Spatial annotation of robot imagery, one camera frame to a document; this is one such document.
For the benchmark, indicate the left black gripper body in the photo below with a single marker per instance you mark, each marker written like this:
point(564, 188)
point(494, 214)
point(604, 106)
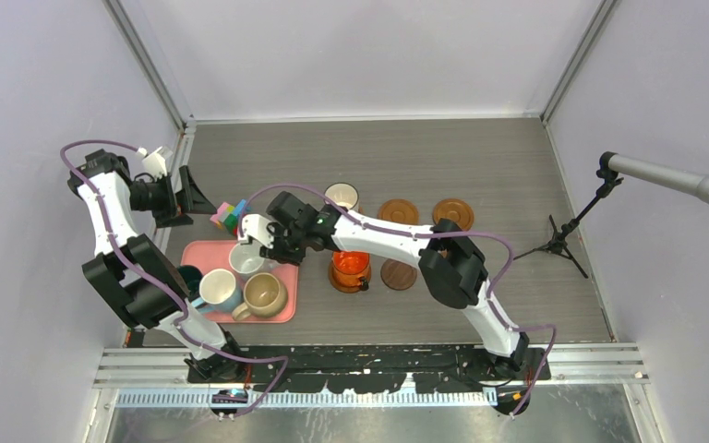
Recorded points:
point(158, 197)

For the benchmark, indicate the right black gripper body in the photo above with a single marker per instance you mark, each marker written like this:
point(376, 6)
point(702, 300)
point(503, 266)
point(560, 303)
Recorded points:
point(288, 244)

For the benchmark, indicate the pink plastic tray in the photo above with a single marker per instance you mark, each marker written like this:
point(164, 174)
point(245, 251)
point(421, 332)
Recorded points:
point(207, 255)

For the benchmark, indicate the grey cup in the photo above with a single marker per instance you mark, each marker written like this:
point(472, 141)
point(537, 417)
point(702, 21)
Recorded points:
point(344, 195)

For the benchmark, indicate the orange cup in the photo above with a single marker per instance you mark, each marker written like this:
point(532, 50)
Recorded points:
point(350, 262)

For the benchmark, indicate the brown coaster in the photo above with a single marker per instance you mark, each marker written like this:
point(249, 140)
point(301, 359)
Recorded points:
point(400, 211)
point(455, 210)
point(346, 283)

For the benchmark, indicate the dark walnut coaster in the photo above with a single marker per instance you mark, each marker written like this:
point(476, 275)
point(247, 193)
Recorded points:
point(398, 276)

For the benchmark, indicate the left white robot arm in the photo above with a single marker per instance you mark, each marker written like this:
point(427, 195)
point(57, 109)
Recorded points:
point(130, 273)

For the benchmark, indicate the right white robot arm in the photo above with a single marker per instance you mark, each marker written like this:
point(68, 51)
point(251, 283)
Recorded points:
point(450, 263)

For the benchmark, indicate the colourful toy brick stack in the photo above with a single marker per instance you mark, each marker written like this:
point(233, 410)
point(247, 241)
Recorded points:
point(226, 216)

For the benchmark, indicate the beige mug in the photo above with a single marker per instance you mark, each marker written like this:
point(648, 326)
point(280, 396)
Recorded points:
point(264, 296)

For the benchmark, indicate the dark green mug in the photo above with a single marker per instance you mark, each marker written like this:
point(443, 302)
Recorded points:
point(192, 277)

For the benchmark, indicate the black microphone tripod stand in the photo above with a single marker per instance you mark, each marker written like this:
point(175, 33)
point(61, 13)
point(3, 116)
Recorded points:
point(558, 244)

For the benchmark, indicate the grey microphone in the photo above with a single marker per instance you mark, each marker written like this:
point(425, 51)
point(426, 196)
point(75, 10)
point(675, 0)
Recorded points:
point(689, 183)

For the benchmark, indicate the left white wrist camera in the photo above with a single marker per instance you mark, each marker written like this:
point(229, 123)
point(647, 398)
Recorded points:
point(156, 163)

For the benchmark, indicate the white mug blue handle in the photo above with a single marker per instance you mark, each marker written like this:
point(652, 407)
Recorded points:
point(219, 291)

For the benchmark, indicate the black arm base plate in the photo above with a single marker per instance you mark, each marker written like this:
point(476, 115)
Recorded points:
point(363, 369)

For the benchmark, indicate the aluminium frame rail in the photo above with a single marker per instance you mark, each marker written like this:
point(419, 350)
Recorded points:
point(159, 377)

